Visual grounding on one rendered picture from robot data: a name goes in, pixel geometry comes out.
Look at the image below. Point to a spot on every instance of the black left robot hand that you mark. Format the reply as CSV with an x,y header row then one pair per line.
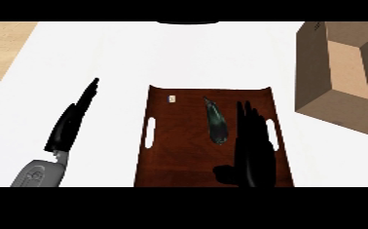
x,y
67,127

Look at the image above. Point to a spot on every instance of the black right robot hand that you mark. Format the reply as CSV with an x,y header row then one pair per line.
x,y
253,151

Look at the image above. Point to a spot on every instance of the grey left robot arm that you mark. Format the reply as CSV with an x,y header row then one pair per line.
x,y
42,171

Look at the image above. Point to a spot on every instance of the dark brown wooden tray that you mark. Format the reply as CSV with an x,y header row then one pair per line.
x,y
191,148

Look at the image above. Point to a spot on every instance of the brown cardboard box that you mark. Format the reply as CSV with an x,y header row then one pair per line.
x,y
336,77

